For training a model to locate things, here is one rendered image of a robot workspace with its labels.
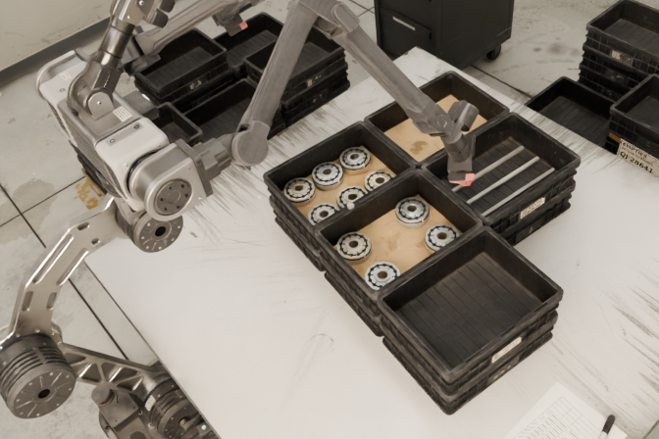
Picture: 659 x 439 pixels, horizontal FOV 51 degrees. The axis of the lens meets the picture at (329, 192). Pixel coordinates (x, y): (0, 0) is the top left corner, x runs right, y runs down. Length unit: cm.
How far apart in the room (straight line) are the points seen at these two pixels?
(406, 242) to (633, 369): 71
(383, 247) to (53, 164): 239
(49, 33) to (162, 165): 336
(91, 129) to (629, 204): 167
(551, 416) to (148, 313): 122
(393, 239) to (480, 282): 29
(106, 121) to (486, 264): 112
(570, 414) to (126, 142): 130
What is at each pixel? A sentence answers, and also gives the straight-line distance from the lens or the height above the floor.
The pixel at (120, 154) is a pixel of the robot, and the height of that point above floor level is 153.
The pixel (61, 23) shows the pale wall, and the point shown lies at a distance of 480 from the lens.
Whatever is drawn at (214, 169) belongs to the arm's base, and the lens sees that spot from 151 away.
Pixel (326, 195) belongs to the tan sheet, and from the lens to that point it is 225.
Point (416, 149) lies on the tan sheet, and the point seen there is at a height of 83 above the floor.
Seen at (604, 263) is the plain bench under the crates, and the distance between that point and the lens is 228.
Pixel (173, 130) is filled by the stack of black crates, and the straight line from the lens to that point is 318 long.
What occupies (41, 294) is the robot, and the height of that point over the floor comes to 106.
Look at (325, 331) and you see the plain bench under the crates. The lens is 210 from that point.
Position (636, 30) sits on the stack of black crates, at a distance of 358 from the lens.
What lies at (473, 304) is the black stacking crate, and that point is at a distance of 198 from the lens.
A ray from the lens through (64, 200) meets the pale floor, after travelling 382.
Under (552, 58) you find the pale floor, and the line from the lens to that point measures 417.
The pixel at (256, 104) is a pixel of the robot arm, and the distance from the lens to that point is 156.
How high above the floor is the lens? 248
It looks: 47 degrees down
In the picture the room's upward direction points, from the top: 9 degrees counter-clockwise
